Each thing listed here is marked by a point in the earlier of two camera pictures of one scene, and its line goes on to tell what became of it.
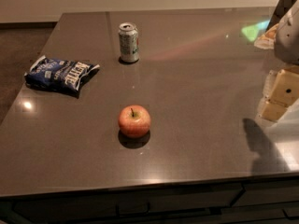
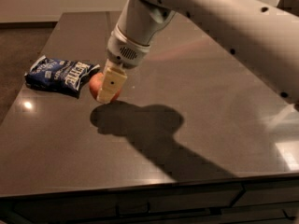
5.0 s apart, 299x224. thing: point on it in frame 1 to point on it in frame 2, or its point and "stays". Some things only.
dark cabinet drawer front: x=270 y=202 stays
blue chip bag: x=59 y=75 stays
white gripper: x=288 y=39 to x=126 y=51
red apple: x=135 y=121 to x=95 y=86
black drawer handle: x=131 y=214 stays
